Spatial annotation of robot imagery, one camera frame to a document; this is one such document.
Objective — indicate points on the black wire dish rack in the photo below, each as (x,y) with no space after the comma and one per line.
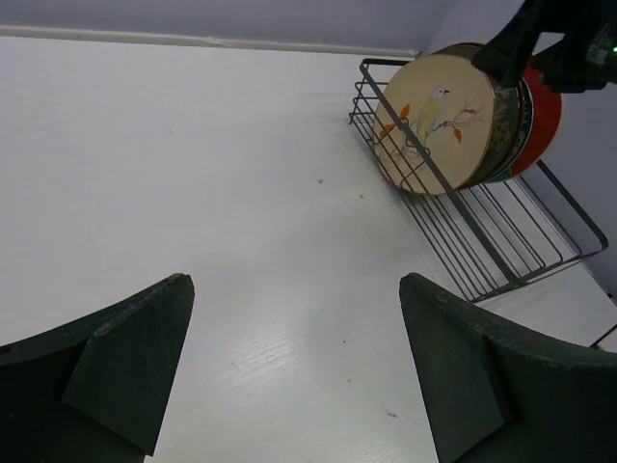
(490,238)

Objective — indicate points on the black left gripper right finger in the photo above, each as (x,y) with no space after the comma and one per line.
(495,391)

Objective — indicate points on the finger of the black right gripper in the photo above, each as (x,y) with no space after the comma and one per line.
(575,65)
(506,55)

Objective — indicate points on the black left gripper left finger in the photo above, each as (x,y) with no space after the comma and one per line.
(96,389)

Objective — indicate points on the red and teal plate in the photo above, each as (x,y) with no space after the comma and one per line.
(547,115)

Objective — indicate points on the white plate green text rim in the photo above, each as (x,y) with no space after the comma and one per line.
(504,169)

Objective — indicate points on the grey deer plate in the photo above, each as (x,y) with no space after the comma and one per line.
(504,131)

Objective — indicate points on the beige bird plate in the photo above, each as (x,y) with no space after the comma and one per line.
(449,106)

